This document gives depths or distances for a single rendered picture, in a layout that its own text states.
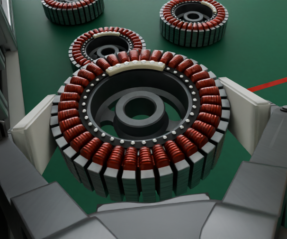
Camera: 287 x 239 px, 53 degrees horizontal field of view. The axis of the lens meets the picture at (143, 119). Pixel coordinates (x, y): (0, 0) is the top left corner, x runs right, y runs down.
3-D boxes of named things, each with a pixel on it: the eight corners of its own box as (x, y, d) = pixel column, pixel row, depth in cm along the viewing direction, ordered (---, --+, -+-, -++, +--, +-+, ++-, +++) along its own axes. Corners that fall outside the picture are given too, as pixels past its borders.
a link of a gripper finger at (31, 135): (38, 184, 14) (23, 185, 14) (65, 133, 21) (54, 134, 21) (25, 127, 13) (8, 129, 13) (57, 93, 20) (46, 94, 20)
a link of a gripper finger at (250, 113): (256, 104, 14) (272, 102, 14) (216, 77, 20) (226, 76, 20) (254, 160, 15) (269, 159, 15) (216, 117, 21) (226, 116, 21)
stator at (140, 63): (244, 197, 17) (260, 161, 14) (54, 217, 17) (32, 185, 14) (201, 76, 24) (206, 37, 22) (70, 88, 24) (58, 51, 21)
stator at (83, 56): (150, 87, 41) (150, 66, 38) (71, 95, 40) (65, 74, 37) (142, 41, 48) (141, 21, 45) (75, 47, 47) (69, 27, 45)
